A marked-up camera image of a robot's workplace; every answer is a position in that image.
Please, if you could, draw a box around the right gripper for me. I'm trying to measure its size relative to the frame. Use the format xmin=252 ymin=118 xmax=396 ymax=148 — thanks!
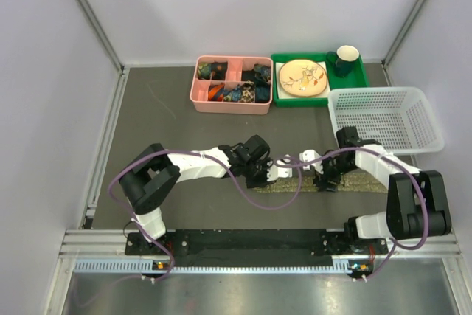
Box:
xmin=313 ymin=155 xmax=359 ymax=192

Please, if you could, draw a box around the olive green patterned tie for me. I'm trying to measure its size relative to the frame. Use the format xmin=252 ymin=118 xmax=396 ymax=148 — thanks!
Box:
xmin=254 ymin=173 xmax=387 ymax=193

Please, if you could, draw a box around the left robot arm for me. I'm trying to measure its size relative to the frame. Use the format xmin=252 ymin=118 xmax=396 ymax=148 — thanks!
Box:
xmin=118 ymin=135 xmax=271 ymax=254

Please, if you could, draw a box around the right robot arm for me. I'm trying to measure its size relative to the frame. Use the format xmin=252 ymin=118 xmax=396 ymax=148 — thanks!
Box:
xmin=300 ymin=126 xmax=452 ymax=253

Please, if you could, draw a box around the rolled dark paisley tie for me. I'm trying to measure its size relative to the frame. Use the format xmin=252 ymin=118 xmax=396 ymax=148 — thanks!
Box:
xmin=223 ymin=86 xmax=270 ymax=104

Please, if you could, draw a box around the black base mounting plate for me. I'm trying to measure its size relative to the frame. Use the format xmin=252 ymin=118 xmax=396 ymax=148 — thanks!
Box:
xmin=124 ymin=228 xmax=388 ymax=278

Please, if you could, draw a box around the rolled orange blue tie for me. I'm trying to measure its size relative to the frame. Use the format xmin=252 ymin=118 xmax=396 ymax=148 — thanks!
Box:
xmin=207 ymin=83 xmax=231 ymax=102

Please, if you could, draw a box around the white perforated plastic basket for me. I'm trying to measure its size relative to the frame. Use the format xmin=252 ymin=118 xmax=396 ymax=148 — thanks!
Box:
xmin=327 ymin=87 xmax=445 ymax=156

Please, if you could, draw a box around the pink divided storage box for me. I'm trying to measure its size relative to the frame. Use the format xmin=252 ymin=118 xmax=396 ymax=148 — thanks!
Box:
xmin=190 ymin=55 xmax=274 ymax=115

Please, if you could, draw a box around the rolled teal patterned tie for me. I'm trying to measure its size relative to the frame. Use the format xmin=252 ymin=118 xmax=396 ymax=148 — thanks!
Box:
xmin=241 ymin=64 xmax=271 ymax=86

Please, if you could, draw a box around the cream floral plate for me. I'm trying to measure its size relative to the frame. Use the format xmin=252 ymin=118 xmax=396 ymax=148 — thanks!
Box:
xmin=278 ymin=59 xmax=329 ymax=98

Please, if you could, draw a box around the rolled dark floral tie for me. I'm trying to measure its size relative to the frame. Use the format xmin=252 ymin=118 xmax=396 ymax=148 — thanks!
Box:
xmin=197 ymin=62 xmax=228 ymax=80

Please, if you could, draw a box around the dark green mug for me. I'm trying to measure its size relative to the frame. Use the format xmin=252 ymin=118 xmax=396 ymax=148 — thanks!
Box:
xmin=326 ymin=45 xmax=360 ymax=77

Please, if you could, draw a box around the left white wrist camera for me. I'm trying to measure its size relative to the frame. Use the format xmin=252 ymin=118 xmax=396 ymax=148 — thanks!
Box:
xmin=267 ymin=159 xmax=293 ymax=183

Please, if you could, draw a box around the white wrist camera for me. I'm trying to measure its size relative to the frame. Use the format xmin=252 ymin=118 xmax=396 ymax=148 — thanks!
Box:
xmin=299 ymin=150 xmax=323 ymax=173
xmin=267 ymin=159 xmax=293 ymax=183

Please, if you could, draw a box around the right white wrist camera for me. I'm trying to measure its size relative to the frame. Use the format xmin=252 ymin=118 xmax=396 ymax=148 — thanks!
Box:
xmin=299 ymin=150 xmax=323 ymax=173

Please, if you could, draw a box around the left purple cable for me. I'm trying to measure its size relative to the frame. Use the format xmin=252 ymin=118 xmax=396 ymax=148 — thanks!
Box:
xmin=106 ymin=148 xmax=303 ymax=279

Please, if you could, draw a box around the purple cable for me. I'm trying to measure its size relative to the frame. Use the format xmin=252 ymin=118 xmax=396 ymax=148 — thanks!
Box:
xmin=274 ymin=147 xmax=432 ymax=281
xmin=106 ymin=148 xmax=303 ymax=279

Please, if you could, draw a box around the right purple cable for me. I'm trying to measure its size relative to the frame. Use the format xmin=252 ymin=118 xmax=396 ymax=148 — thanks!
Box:
xmin=274 ymin=147 xmax=432 ymax=281

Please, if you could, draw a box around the aluminium frame rail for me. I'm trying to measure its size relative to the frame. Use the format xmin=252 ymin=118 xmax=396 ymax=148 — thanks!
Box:
xmin=58 ymin=229 xmax=462 ymax=257

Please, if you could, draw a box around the grey slotted cable duct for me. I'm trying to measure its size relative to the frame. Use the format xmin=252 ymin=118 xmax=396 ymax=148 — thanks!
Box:
xmin=73 ymin=258 xmax=353 ymax=274

